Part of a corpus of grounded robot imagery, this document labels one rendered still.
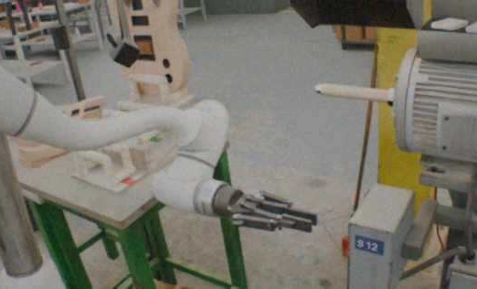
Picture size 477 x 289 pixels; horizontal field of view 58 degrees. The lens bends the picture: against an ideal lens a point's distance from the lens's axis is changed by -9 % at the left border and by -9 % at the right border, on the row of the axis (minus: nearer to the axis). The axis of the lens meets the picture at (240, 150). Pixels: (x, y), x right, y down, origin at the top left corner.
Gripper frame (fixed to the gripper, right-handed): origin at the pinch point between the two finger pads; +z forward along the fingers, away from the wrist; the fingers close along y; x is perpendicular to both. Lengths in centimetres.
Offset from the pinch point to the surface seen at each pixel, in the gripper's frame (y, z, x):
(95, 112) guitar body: -41, -118, -5
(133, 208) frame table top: -2, -58, -14
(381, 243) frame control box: 3.3, 19.8, 1.6
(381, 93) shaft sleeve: -30.7, 8.6, 18.9
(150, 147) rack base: -24, -68, -5
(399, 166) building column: -119, -9, -52
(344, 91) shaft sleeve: -30.4, -1.3, 18.4
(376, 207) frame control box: -3.8, 16.3, 4.9
